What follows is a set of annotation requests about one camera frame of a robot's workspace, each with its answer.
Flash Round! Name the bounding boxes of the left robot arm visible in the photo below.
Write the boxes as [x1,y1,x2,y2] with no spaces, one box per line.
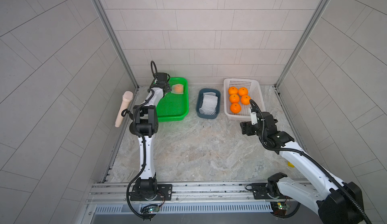
[128,61,171,200]

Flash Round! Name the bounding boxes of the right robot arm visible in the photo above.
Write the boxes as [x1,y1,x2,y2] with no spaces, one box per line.
[240,100,371,224]

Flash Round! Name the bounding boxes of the green plastic basket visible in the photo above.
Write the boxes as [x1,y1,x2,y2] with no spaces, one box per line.
[156,78,189,122]

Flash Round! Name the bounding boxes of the beige microphone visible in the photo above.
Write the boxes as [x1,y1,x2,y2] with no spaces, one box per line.
[114,91,134,128]

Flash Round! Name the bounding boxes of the white plastic basket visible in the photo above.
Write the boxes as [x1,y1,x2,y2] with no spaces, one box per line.
[223,78,266,121]

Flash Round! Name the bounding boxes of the dark blue plastic tub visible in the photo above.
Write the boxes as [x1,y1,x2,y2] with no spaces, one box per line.
[196,88,221,120]

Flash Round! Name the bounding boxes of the right green circuit board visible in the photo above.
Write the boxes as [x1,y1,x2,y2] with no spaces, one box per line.
[271,202,291,217]

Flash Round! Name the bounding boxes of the green circuit board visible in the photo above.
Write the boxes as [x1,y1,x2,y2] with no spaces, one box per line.
[141,204,161,215]
[271,202,291,217]

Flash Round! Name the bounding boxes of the left green circuit board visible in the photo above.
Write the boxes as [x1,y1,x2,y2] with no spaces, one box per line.
[141,204,161,215]

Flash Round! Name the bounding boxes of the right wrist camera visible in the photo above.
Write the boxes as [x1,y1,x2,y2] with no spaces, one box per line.
[250,111,259,125]

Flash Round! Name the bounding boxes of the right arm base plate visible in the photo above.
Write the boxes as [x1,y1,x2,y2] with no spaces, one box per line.
[245,183,286,200]

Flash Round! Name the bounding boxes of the aluminium rail frame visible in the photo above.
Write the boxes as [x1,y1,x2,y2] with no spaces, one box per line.
[76,179,313,224]

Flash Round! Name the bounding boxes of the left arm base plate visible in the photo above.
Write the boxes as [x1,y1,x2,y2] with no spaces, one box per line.
[129,184,172,201]

